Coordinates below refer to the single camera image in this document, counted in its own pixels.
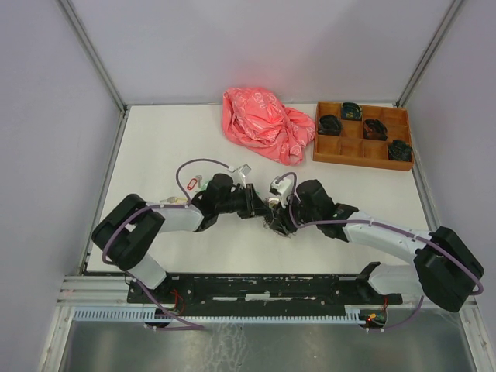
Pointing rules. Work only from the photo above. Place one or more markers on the dark roll right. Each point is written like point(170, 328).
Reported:
point(399, 150)

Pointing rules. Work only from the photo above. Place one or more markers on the pink crumpled cloth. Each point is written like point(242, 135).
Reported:
point(256, 119)

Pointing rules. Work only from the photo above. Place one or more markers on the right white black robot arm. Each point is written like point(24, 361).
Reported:
point(437, 265)

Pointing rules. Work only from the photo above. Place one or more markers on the red tag key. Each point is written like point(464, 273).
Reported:
point(195, 184)

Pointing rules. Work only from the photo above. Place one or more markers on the aluminium frame rail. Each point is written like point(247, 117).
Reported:
point(93, 291)

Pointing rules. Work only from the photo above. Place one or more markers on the keyring with yellow blue tags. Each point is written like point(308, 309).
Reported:
point(280, 221)

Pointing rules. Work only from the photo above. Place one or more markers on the wooden compartment tray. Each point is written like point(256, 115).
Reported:
point(350, 148)

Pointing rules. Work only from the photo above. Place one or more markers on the white slotted cable duct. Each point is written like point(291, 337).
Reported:
point(248, 312)

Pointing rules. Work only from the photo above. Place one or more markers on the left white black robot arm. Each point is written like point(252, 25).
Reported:
point(126, 234)

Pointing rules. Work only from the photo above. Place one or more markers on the dark roll left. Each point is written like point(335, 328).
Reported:
point(330, 125)

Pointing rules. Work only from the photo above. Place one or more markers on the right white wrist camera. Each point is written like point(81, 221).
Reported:
point(283, 187)

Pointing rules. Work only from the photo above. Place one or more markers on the dark roll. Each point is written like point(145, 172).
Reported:
point(351, 111)
point(374, 129)
point(330, 125)
point(399, 150)

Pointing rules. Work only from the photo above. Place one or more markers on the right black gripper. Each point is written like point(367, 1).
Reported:
point(280, 222)

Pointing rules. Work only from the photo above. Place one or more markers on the dark roll top middle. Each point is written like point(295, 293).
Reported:
point(351, 111)

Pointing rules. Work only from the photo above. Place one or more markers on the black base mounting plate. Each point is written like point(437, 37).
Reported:
point(185, 290)

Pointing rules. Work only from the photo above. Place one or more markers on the yellow tag key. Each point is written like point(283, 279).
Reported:
point(174, 201)

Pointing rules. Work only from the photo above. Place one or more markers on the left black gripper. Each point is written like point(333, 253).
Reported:
point(254, 205)

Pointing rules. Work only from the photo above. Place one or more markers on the dark roll centre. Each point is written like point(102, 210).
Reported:
point(374, 129)

